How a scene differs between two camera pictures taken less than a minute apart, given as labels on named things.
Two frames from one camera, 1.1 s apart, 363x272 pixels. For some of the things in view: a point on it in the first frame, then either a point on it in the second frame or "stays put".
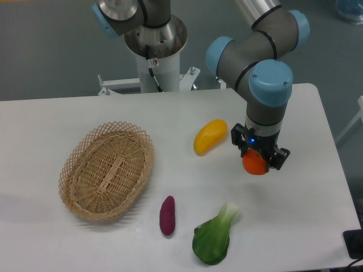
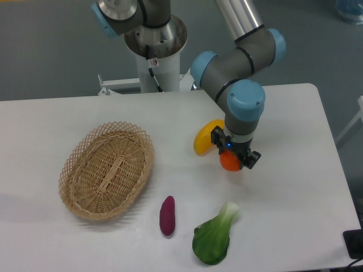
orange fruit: [253, 163] -> [229, 161]
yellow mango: [210, 135] stays put
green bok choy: [211, 239] stays put
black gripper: [266, 144] -> [241, 149]
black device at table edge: [353, 239] stays put
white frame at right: [359, 115] stays put
